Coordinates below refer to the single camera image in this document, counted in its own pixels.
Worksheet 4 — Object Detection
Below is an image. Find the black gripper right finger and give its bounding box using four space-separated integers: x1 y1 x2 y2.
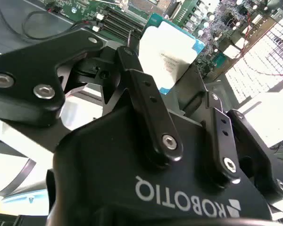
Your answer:
197 65 283 203

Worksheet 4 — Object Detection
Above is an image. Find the silver CPU with green rim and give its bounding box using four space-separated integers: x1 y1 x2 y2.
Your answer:
138 13 206 95

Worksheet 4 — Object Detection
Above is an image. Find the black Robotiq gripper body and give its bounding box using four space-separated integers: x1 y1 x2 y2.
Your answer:
46 103 281 226

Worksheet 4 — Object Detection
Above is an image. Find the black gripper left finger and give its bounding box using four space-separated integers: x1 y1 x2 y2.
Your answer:
0 28 183 169

